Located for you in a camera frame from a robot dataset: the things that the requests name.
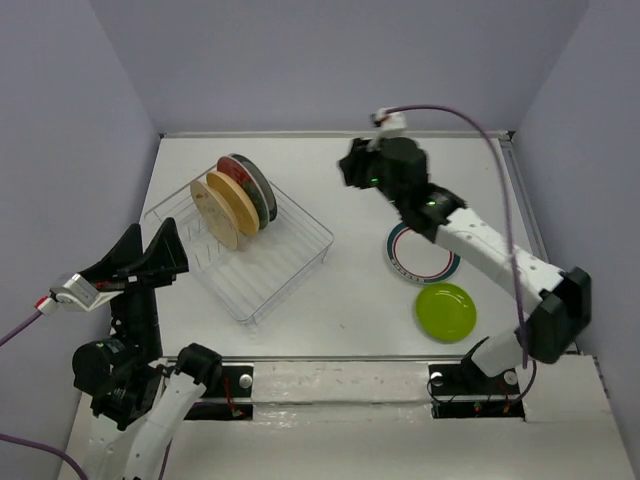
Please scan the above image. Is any beige patterned plate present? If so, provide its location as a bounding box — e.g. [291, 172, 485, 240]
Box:
[189, 180, 239, 250]

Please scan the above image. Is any green red striped plate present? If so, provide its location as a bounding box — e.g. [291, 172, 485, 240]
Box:
[385, 223, 461, 285]

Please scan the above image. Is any yellow plate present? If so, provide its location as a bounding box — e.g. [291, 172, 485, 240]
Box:
[206, 171, 260, 236]

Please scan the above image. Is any green rim lettered plate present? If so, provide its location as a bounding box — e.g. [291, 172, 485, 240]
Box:
[233, 154, 278, 222]

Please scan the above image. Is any red teal flower plate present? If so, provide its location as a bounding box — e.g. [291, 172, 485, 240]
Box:
[216, 156, 270, 230]

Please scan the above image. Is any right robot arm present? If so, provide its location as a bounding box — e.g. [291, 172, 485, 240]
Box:
[338, 137, 592, 389]

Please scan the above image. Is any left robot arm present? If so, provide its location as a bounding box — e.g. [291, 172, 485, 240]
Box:
[65, 218, 222, 479]

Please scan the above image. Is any lime green plate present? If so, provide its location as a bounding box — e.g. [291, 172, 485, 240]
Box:
[414, 282, 477, 343]

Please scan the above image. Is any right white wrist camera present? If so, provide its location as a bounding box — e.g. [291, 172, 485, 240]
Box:
[367, 108, 407, 151]

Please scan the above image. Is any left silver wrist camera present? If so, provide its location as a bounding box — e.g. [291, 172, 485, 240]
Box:
[49, 273, 121, 312]

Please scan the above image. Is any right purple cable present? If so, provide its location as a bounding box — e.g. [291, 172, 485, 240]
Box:
[384, 103, 539, 406]

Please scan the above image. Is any purple cable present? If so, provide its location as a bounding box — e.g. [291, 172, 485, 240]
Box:
[0, 297, 89, 479]
[384, 103, 539, 406]

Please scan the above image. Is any clear wire dish rack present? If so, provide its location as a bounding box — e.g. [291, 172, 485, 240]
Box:
[141, 181, 334, 324]

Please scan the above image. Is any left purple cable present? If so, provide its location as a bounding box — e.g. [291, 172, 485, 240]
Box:
[0, 297, 89, 479]

